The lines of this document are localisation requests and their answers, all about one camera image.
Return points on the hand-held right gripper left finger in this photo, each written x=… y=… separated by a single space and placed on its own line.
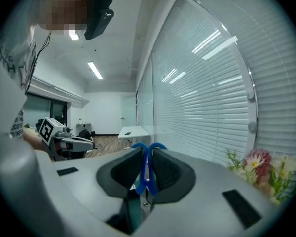
x=124 y=171

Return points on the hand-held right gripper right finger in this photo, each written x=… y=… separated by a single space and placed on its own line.
x=170 y=174

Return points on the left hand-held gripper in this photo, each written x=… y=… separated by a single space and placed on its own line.
x=64 y=142

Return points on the person's left forearm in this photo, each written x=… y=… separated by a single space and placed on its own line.
x=35 y=142

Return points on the black bag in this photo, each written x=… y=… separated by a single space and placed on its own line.
x=84 y=134

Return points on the small round table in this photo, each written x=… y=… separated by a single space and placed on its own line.
x=84 y=125

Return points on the dark framed window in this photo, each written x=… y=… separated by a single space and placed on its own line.
x=47 y=110

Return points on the black phone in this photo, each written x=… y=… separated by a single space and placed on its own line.
x=127 y=133

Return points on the white rectangular table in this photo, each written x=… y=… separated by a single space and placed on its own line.
x=135 y=131

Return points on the white printed t-shirt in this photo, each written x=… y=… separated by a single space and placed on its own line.
x=13 y=83

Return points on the long ceiling light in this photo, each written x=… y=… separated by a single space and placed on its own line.
x=95 y=70
x=74 y=35

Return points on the white window blinds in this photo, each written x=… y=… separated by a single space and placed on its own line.
x=212 y=95

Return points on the artificial flower bouquet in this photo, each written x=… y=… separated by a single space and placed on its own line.
x=266 y=171

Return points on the white glass wall post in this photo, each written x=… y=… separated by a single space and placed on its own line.
x=252 y=102

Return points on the black head-worn camera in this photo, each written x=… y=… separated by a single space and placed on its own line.
x=98 y=13

